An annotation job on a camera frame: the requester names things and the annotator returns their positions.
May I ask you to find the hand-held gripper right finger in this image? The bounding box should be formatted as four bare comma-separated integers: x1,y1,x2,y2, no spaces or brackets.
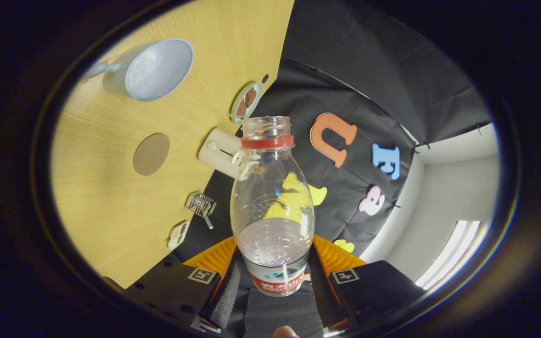
308,235,426,329

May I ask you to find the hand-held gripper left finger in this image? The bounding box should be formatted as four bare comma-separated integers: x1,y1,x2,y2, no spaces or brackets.
103,236,244,334

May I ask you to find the clear plastic juice bottle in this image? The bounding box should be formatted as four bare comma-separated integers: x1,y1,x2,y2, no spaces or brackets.
230,115,316,297

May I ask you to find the round brown coaster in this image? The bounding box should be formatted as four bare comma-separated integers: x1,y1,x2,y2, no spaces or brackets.
132,133,170,177

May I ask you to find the white cup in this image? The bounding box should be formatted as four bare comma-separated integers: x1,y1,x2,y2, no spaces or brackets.
82,38,195,102

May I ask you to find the white divided dish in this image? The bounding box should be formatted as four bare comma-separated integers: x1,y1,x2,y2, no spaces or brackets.
167,221,190,250

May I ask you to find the large ceiling light panel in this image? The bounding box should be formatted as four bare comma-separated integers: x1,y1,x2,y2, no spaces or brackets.
415,220,481,290

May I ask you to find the wooden table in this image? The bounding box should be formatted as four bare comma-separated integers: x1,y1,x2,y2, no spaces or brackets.
50,0,295,289

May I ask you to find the white toaster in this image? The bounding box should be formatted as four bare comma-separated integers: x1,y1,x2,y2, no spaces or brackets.
198,128,244,179

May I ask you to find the pale green plate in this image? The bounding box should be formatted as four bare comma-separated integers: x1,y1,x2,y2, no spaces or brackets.
230,82,263,125

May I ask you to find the metal wire utensil holder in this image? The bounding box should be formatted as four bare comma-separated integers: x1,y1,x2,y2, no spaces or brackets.
185,193,217,217

